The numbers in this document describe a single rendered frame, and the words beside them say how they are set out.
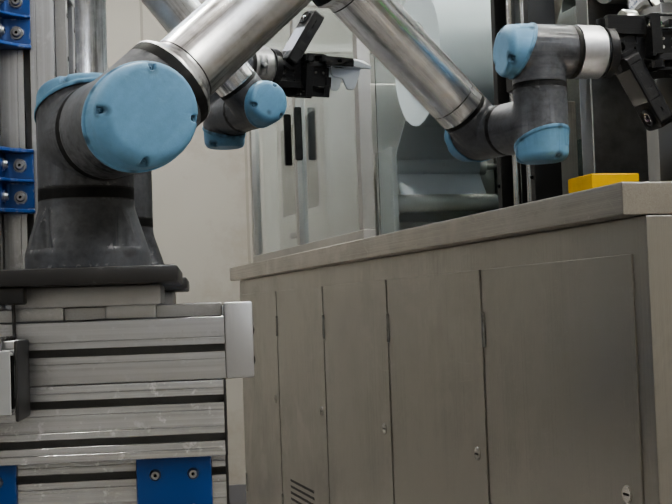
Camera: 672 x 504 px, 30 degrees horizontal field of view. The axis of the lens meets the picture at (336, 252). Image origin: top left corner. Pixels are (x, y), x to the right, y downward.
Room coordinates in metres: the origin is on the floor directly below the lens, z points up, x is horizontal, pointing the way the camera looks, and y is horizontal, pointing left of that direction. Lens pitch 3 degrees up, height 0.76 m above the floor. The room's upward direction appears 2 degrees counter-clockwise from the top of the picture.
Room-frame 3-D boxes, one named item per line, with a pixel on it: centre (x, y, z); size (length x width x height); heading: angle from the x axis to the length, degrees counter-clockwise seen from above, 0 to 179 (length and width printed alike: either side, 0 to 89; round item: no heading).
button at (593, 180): (1.65, -0.36, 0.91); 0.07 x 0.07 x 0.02; 16
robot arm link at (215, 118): (2.26, 0.19, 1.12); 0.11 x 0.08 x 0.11; 31
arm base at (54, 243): (1.53, 0.30, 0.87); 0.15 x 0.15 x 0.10
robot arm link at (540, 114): (1.75, -0.28, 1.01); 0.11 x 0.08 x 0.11; 32
